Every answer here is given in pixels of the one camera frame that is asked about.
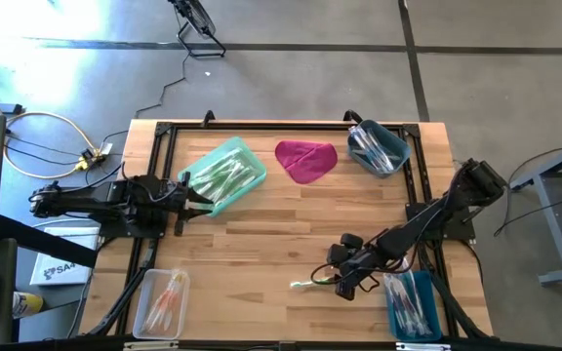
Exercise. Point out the white printed booklet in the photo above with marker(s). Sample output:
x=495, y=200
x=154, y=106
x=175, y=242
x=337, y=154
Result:
x=61, y=273

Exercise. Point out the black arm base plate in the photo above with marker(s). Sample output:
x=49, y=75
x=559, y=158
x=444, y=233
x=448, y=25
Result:
x=130, y=229
x=461, y=229

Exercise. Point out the yellow can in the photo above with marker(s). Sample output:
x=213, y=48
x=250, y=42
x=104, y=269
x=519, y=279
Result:
x=29, y=303

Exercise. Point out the clear plastic tray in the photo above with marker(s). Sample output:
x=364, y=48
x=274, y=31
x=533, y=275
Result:
x=144, y=292

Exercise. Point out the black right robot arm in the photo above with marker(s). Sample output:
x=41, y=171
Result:
x=437, y=214

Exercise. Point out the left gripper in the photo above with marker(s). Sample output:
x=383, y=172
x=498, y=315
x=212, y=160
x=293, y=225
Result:
x=173, y=197

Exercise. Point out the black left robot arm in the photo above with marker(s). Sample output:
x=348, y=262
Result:
x=95, y=197

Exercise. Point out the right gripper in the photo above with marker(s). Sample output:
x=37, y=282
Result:
x=359, y=268

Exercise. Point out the magenta microfibre cloth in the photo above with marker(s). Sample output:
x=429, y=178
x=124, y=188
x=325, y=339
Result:
x=305, y=158

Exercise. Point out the small white power adapter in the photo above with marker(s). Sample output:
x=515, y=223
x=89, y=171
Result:
x=106, y=147

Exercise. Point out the grey metal table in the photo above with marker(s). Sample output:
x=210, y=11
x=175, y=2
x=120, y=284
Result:
x=554, y=234

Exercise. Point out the black desk beam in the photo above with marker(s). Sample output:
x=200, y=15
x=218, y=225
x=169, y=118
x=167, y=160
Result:
x=42, y=244

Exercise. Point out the black floor fan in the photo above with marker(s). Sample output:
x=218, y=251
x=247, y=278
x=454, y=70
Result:
x=195, y=17

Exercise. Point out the light teal translucent tray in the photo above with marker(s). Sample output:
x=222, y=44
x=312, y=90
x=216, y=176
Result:
x=256, y=168

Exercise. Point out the grey-blue plastic bin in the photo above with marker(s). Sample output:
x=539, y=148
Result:
x=398, y=146

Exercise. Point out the dark teal plastic bin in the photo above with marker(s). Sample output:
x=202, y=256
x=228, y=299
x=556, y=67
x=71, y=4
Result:
x=429, y=297

